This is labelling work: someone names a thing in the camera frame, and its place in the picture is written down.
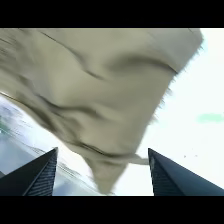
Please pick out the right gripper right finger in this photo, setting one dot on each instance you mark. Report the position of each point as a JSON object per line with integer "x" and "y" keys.
{"x": 176, "y": 180}

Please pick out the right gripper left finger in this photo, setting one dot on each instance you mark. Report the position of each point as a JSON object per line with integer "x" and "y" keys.
{"x": 35, "y": 178}

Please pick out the brown pants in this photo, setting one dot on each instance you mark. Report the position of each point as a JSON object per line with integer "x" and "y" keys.
{"x": 93, "y": 93}

